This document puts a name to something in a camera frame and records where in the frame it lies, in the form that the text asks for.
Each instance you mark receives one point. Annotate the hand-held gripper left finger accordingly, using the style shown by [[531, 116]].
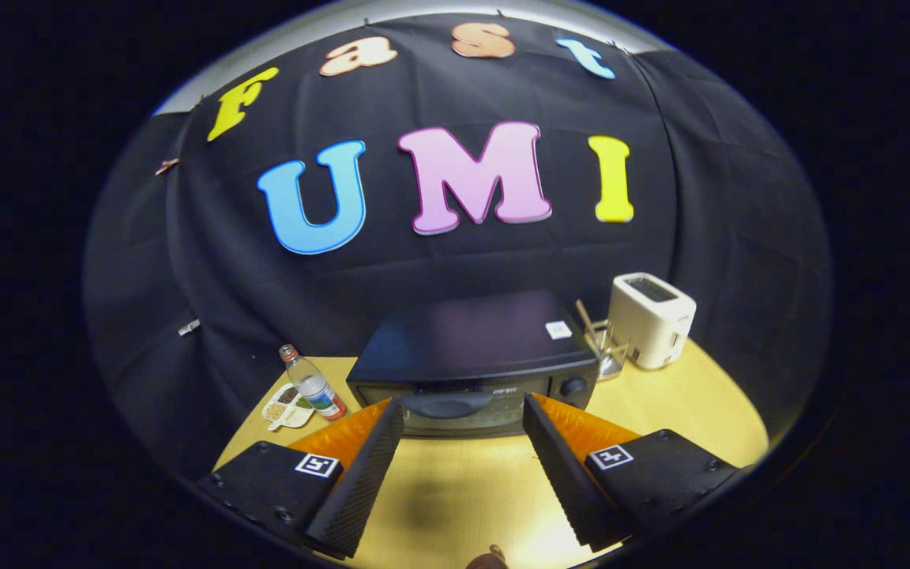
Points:
[[360, 486]]

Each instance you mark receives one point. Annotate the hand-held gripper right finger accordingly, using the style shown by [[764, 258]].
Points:
[[562, 474]]

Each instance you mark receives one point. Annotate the black toaster oven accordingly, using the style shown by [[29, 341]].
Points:
[[455, 332]]

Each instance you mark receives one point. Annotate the white toaster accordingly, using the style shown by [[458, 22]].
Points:
[[652, 324]]

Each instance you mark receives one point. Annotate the clear plastic water bottle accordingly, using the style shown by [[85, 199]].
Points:
[[314, 387]]

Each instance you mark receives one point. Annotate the white divided snack tray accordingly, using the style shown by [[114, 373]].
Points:
[[281, 411]]

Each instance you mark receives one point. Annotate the glass jar with wooden stick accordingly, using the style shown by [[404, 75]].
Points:
[[609, 356]]

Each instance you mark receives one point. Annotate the black backdrop cloth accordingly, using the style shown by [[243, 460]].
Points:
[[463, 269]]

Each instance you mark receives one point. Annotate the silver clip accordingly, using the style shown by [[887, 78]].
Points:
[[189, 326]]

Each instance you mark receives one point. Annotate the pink clip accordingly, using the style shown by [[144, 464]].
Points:
[[167, 166]]

